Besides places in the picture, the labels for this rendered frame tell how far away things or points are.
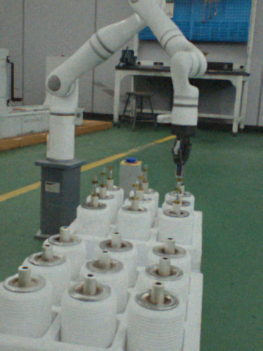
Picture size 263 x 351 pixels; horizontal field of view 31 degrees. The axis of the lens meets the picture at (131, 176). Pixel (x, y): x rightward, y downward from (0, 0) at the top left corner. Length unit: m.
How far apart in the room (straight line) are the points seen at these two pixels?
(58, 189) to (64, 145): 0.17
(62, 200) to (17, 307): 0.96
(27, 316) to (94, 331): 0.12
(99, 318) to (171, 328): 0.12
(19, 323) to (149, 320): 0.22
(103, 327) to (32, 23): 7.02
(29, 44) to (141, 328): 7.04
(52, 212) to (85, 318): 1.01
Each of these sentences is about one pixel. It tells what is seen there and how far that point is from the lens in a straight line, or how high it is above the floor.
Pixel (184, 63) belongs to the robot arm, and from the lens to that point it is 1.36.
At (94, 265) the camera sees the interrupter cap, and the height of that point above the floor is 0.25.
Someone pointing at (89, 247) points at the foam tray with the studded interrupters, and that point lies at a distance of 1.33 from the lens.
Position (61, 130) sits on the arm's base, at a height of 0.42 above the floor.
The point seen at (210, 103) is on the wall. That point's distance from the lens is 6.62.
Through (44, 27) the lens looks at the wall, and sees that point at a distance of 7.57.
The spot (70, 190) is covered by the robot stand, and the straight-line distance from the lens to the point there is 1.77.
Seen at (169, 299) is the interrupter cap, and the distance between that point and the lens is 0.83.
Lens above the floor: 0.62
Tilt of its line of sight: 12 degrees down
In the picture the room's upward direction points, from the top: 3 degrees clockwise
